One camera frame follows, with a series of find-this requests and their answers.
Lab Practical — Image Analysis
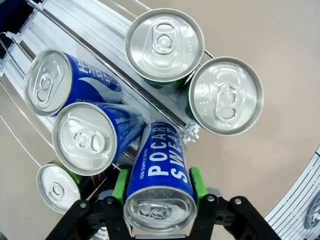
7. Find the left gripper left finger with green tip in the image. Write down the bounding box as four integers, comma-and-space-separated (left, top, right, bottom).
46, 169, 137, 240

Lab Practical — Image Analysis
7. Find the left gripper right finger with green tip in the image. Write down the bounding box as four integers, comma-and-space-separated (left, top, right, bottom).
189, 167, 278, 240

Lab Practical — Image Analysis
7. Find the blue Pocari Sweat can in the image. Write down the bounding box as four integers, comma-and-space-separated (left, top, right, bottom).
122, 121, 198, 232
23, 49, 123, 118
51, 101, 147, 177

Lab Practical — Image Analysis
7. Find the black Pepsi can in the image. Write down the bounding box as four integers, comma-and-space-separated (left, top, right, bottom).
36, 161, 110, 215

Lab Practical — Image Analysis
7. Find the green soda can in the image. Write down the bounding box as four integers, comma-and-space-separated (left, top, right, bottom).
124, 8, 205, 95
183, 56, 265, 137

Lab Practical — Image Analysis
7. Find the white slatted panel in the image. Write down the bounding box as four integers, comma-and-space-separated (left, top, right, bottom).
264, 144, 320, 240

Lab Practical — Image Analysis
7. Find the white wire can dispenser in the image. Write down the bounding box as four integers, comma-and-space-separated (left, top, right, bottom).
0, 0, 215, 181

